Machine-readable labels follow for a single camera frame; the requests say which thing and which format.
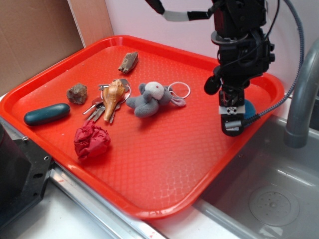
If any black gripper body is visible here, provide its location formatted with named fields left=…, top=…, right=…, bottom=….
left=204, top=29, right=275, bottom=95

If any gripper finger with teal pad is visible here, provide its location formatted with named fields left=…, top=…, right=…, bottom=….
left=219, top=86, right=231, bottom=115
left=231, top=88, right=246, bottom=124

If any blue ball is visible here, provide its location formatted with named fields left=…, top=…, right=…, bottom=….
left=244, top=99, right=256, bottom=119

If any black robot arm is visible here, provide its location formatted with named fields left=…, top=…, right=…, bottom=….
left=147, top=0, right=275, bottom=129

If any crumpled red paper ball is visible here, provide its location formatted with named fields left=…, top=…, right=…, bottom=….
left=73, top=120, right=111, bottom=161

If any grey sink faucet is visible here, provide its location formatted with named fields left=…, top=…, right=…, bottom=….
left=284, top=40, right=319, bottom=148

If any grey plush bunny toy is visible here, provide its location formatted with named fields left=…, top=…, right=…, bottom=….
left=126, top=81, right=191, bottom=118

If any stainless steel sink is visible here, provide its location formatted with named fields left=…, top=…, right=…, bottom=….
left=195, top=117, right=319, bottom=239

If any red plastic tray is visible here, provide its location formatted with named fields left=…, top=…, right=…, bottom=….
left=0, top=35, right=286, bottom=221

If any brown wood piece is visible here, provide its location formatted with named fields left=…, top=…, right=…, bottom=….
left=118, top=51, right=139, bottom=74

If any bunch of metal keys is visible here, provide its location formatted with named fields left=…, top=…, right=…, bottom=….
left=83, top=79, right=131, bottom=124

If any orange conch shell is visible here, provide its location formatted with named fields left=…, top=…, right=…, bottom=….
left=102, top=80, right=126, bottom=122

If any brown rock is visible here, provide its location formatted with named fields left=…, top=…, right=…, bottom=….
left=66, top=83, right=87, bottom=105

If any dark teal oblong case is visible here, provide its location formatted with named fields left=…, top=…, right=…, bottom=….
left=23, top=103, right=70, bottom=126

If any brown cardboard panel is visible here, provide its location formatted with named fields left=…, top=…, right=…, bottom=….
left=0, top=0, right=113, bottom=95

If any grey braided cable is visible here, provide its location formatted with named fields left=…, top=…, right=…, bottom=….
left=243, top=0, right=305, bottom=129

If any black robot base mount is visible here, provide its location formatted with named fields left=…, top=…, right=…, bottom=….
left=0, top=125, right=53, bottom=229

